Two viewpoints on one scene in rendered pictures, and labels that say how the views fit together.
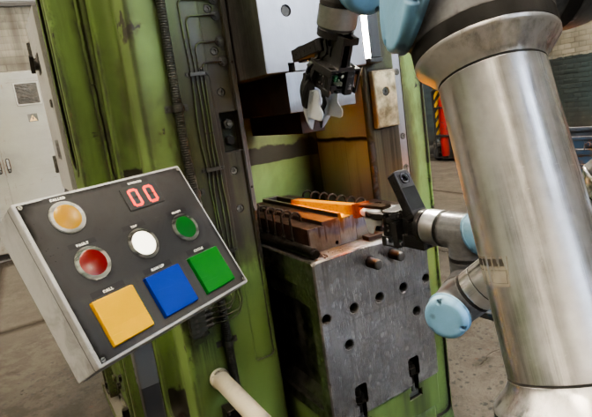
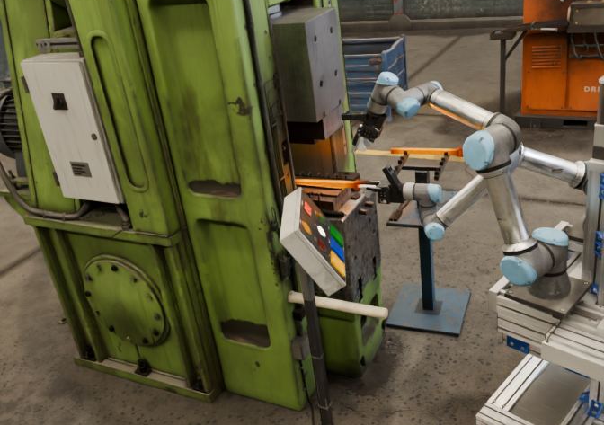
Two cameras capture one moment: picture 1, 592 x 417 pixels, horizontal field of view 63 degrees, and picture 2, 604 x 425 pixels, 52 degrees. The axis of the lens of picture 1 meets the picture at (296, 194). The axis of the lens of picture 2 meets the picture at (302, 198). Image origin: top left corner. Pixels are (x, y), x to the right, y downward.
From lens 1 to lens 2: 1.82 m
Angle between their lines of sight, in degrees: 32
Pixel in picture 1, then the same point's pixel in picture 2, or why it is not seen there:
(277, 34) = (319, 98)
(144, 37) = (255, 111)
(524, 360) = (512, 238)
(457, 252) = (426, 203)
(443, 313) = (435, 231)
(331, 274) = (349, 223)
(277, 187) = not seen: hidden behind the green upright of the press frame
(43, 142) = not seen: outside the picture
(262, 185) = not seen: hidden behind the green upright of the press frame
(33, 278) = (306, 257)
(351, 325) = (355, 248)
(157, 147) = (263, 173)
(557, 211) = (517, 207)
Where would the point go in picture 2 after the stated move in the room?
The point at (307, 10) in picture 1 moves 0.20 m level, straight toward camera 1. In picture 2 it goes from (327, 79) to (353, 88)
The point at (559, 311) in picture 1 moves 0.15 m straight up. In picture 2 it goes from (519, 227) to (519, 186)
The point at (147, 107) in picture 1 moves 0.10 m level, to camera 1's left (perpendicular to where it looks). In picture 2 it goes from (259, 152) to (235, 160)
